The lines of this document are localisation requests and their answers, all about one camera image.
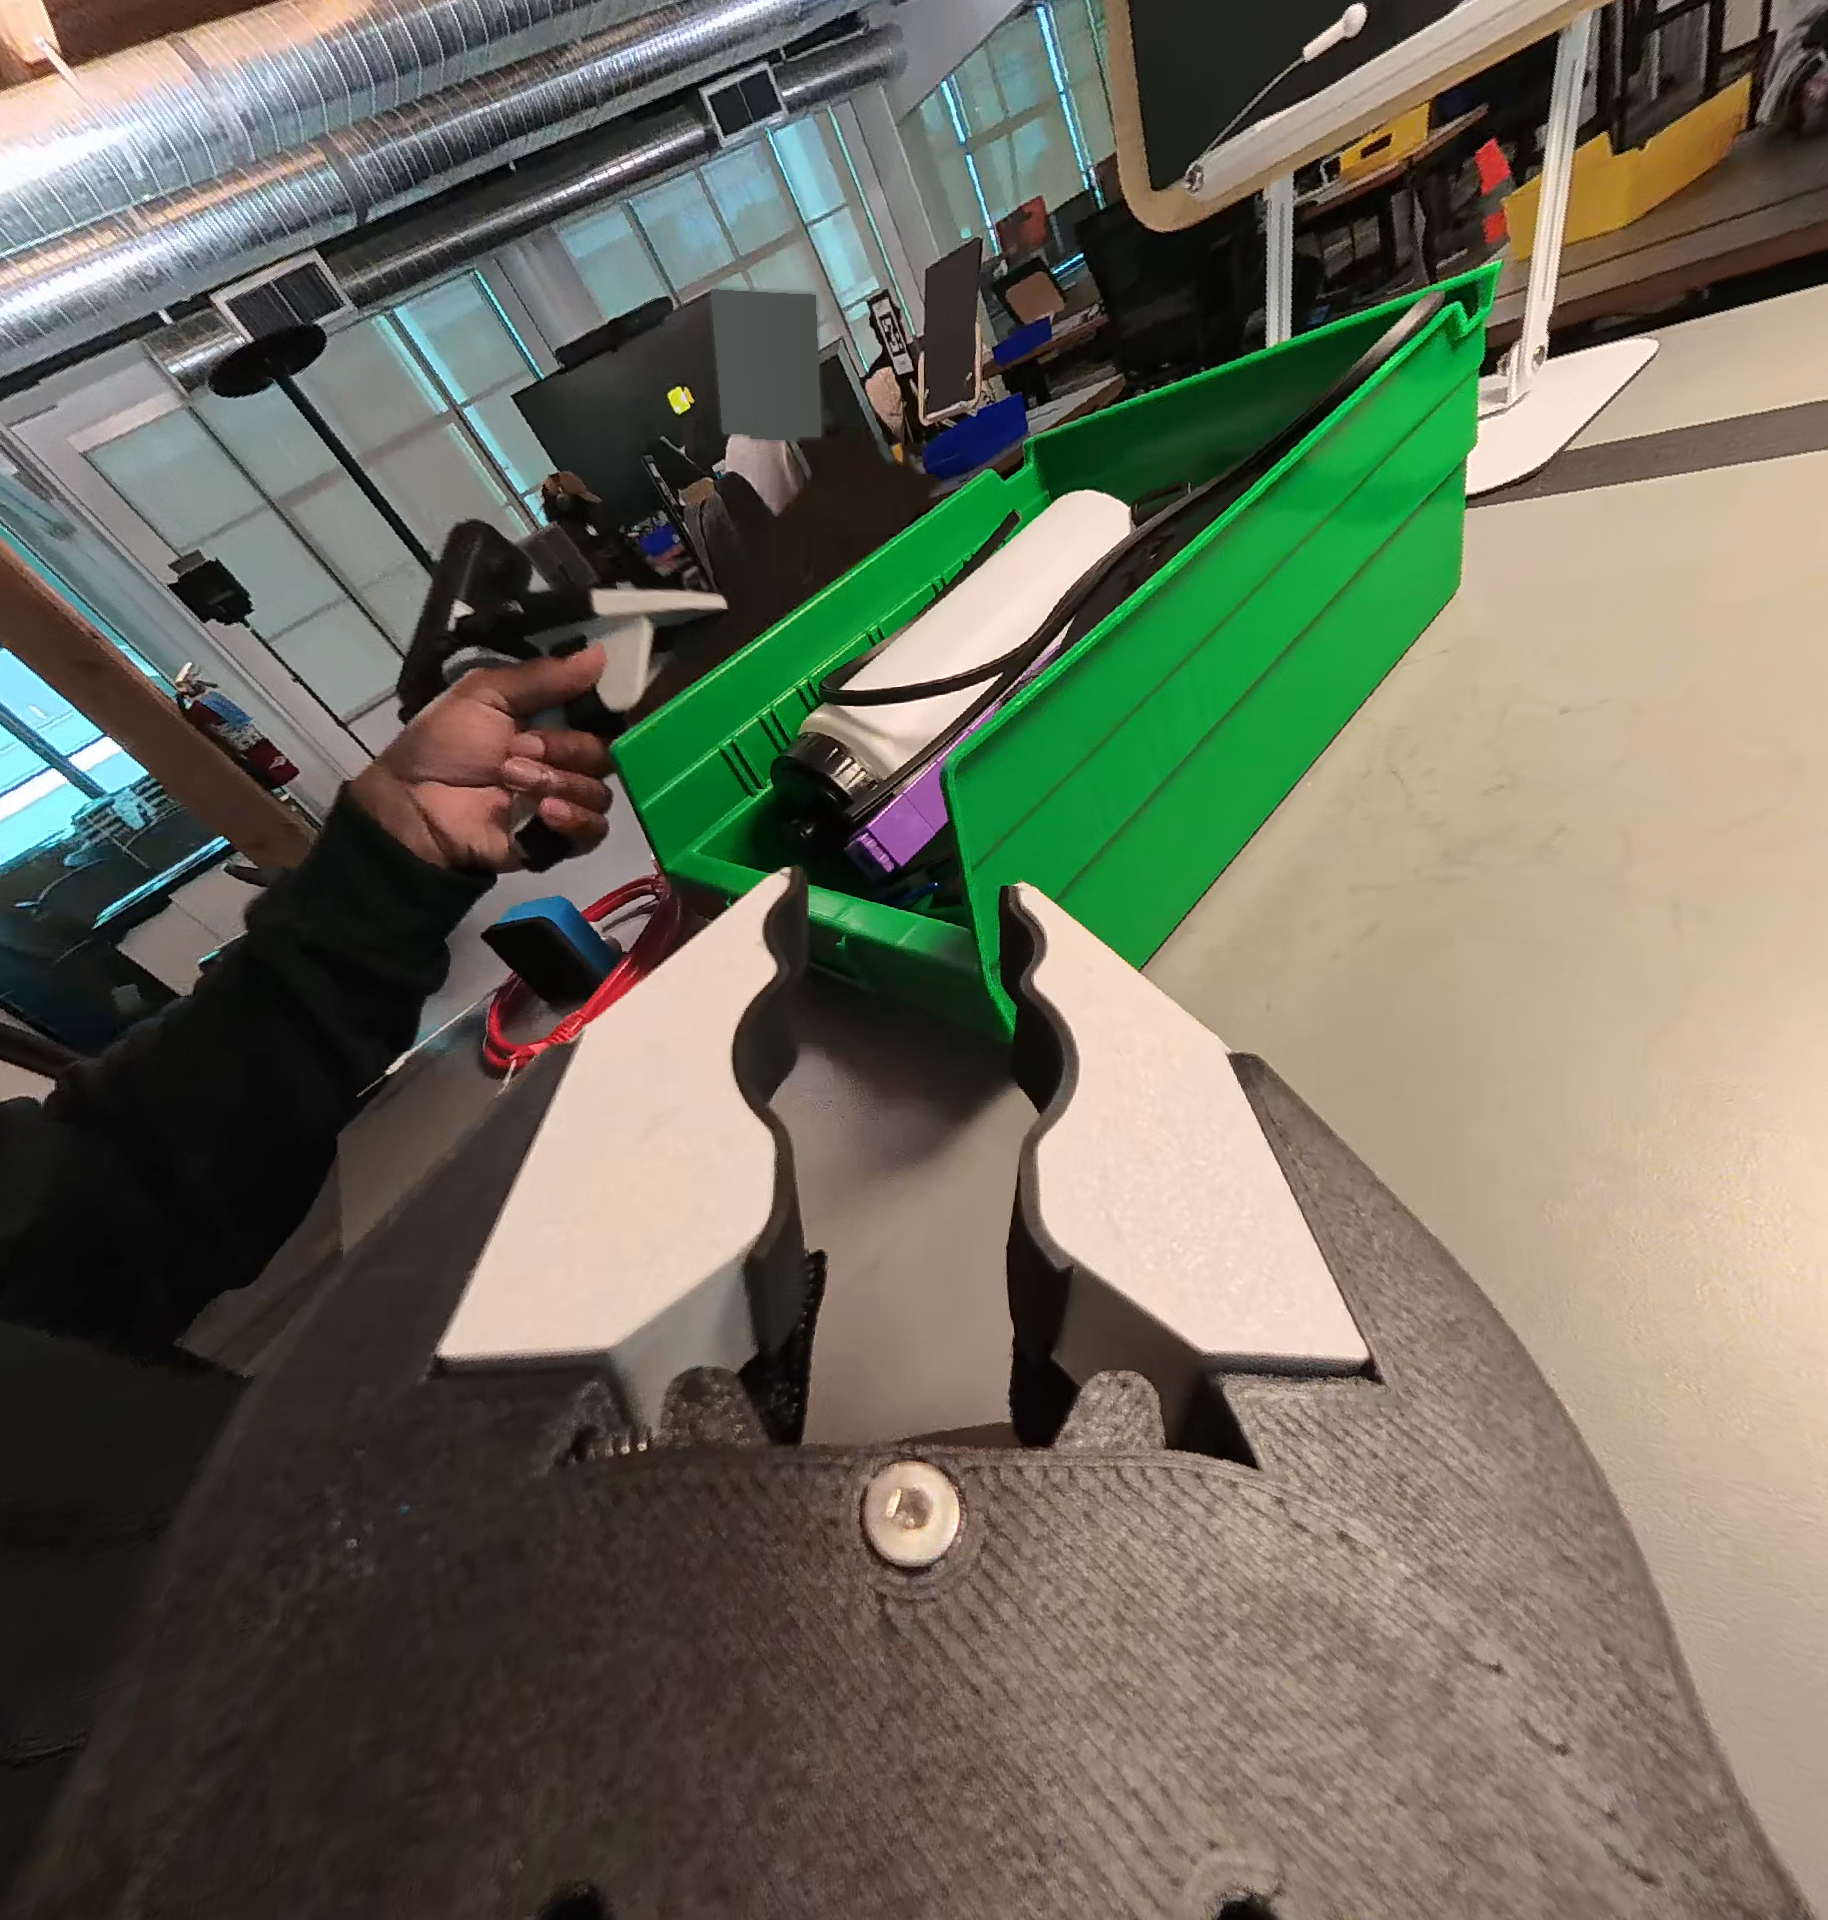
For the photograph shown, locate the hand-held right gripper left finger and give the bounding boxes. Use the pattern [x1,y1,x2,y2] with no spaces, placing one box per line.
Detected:
[433,870,825,1435]

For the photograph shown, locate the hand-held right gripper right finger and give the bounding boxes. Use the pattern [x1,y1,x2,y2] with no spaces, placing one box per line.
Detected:
[995,879,1375,1427]

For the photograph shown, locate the green plastic bin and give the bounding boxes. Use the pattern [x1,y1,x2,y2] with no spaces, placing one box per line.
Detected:
[608,262,1503,1040]

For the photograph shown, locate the person's left hand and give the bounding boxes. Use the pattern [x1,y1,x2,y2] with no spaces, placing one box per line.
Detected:
[353,645,621,878]

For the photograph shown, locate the black monitor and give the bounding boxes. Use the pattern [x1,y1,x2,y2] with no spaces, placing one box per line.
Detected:
[512,292,871,512]

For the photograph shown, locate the red fire extinguisher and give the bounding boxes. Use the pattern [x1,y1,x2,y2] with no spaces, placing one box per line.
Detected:
[180,665,301,794]

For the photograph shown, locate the blue and black device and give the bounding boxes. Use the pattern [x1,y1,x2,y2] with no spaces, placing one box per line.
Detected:
[485,893,625,1009]

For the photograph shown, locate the black round lamp stand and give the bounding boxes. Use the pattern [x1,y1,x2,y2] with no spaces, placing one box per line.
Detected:
[209,322,465,647]

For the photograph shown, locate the white cylinder with black cap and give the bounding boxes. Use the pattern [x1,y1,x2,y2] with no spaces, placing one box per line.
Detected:
[788,489,1142,828]

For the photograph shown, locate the purple plastic tool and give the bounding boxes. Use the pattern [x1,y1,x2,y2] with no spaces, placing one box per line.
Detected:
[848,749,992,878]

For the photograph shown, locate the blue plastic bin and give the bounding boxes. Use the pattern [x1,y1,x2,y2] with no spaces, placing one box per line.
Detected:
[920,389,1029,486]

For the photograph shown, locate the grey monitor back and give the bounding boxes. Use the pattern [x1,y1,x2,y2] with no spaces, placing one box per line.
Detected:
[914,239,994,422]

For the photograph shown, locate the red cable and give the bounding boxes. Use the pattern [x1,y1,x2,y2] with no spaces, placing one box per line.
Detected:
[482,875,682,1074]

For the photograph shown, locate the black cable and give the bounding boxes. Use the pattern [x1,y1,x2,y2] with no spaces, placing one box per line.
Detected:
[823,300,1441,722]

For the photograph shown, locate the thin silver air duct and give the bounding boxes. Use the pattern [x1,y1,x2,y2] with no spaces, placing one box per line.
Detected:
[0,30,904,398]

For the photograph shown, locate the large silver air duct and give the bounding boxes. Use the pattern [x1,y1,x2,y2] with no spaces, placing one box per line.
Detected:
[0,0,856,277]

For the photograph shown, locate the white cable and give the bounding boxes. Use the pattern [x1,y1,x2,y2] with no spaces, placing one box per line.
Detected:
[1193,6,1371,168]

